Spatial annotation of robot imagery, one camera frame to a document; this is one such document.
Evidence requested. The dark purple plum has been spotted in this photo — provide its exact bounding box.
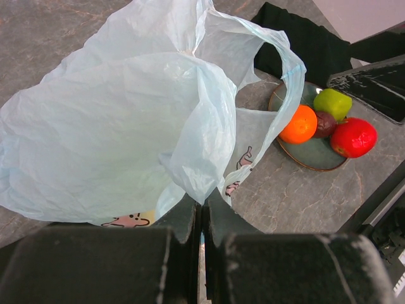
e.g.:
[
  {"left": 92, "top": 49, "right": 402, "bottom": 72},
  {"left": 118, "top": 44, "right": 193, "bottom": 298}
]
[{"left": 313, "top": 111, "right": 337, "bottom": 138}]

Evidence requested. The light blue plastic bag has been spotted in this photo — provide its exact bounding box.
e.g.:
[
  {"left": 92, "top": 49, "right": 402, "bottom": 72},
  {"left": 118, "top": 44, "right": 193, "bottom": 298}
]
[{"left": 1, "top": 1, "right": 306, "bottom": 226}]

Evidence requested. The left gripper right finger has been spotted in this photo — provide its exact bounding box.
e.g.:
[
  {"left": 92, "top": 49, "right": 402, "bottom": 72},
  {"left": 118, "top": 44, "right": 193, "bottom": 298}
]
[{"left": 207, "top": 190, "right": 396, "bottom": 303}]

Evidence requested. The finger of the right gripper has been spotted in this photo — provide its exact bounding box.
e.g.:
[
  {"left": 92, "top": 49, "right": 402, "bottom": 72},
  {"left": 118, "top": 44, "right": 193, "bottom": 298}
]
[
  {"left": 327, "top": 55, "right": 404, "bottom": 124},
  {"left": 348, "top": 22, "right": 405, "bottom": 63}
]

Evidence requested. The dark fruit plate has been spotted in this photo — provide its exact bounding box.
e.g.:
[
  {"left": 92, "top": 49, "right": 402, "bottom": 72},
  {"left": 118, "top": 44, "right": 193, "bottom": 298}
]
[{"left": 268, "top": 82, "right": 347, "bottom": 172}]

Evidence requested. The green pear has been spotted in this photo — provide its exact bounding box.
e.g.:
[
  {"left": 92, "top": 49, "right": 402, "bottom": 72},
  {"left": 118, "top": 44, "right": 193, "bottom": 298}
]
[{"left": 313, "top": 89, "right": 352, "bottom": 122}]

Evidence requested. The orange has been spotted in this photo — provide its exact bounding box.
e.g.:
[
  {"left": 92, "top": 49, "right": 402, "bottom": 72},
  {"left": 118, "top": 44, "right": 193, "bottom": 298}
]
[{"left": 279, "top": 104, "right": 318, "bottom": 144}]

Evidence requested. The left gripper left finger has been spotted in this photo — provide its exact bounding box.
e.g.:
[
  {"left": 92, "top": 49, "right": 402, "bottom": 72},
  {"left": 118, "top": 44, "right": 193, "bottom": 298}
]
[{"left": 1, "top": 196, "right": 198, "bottom": 303}]

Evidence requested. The right black cloth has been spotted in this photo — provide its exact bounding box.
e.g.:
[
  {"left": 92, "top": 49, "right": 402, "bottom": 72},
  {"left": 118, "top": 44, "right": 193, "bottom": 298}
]
[{"left": 251, "top": 3, "right": 352, "bottom": 88}]

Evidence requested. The red apple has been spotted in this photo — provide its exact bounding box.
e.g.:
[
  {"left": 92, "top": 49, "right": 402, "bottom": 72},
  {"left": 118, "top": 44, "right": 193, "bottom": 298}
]
[{"left": 330, "top": 117, "right": 378, "bottom": 158}]

